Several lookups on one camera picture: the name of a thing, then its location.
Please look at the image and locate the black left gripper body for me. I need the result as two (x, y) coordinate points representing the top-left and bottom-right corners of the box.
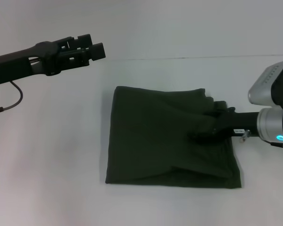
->
(0, 41), (62, 88)

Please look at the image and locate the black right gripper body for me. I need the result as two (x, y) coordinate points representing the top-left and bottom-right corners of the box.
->
(216, 107), (260, 143)

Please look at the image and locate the dark green shirt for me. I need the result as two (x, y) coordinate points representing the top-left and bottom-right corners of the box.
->
(105, 86), (243, 189)

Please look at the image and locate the right gripper silver knob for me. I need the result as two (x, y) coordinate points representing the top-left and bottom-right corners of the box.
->
(238, 129), (251, 142)

